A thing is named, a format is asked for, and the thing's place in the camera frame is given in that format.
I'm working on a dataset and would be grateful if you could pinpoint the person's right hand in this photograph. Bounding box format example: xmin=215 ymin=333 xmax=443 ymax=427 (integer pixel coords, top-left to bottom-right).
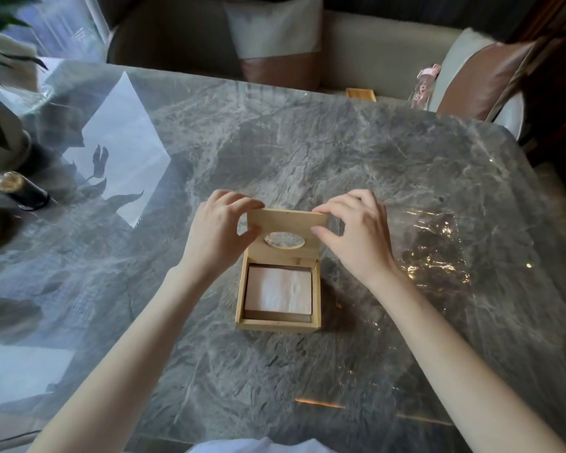
xmin=311 ymin=189 xmax=397 ymax=288

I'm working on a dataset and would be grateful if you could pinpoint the person's left hand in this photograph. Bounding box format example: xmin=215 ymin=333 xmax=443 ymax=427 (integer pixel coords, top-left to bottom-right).
xmin=179 ymin=189 xmax=266 ymax=284

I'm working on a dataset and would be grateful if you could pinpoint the wooden tissue box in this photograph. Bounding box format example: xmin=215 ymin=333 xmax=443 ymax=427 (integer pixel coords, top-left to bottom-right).
xmin=235 ymin=208 xmax=330 ymax=332

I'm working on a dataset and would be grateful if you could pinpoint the clear plastic wrapper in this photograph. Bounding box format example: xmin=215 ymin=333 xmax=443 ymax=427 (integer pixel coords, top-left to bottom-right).
xmin=330 ymin=202 xmax=496 ymax=335

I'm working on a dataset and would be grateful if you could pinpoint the white napkin stack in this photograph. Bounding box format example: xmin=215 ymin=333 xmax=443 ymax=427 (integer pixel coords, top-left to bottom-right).
xmin=243 ymin=264 xmax=314 ymax=316

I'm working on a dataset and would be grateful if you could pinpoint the person's right forearm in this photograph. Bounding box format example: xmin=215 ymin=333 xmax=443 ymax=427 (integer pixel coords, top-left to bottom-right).
xmin=367 ymin=271 xmax=566 ymax=453

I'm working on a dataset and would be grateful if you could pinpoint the person's left forearm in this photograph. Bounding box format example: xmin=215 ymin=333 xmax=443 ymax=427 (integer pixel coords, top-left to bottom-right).
xmin=28 ymin=266 xmax=218 ymax=453

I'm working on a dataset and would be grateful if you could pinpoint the person's white printed shirt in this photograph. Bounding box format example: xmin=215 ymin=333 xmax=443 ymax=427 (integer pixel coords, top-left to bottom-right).
xmin=188 ymin=437 xmax=336 ymax=453

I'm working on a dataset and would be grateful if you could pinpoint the beige sofa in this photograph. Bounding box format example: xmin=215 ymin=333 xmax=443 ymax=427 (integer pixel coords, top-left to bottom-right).
xmin=107 ymin=0 xmax=458 ymax=102

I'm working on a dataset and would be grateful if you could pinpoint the white round chair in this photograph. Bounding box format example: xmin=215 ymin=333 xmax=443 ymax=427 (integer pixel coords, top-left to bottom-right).
xmin=492 ymin=91 xmax=527 ymax=140

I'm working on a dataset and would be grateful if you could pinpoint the black cylinder with gold lid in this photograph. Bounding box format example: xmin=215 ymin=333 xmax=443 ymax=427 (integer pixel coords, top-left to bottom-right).
xmin=0 ymin=171 xmax=52 ymax=212

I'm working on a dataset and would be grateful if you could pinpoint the white and brown cushion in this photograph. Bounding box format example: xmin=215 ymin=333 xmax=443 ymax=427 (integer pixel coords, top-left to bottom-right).
xmin=223 ymin=0 xmax=325 ymax=92
xmin=426 ymin=28 xmax=538 ymax=123

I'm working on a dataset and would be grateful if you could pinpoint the green plant in white pot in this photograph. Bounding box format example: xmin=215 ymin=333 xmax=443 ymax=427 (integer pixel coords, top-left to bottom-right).
xmin=0 ymin=0 xmax=50 ymax=177

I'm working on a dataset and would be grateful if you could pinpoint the sheer window curtain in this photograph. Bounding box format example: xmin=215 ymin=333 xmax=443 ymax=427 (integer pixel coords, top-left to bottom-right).
xmin=14 ymin=0 xmax=109 ymax=64

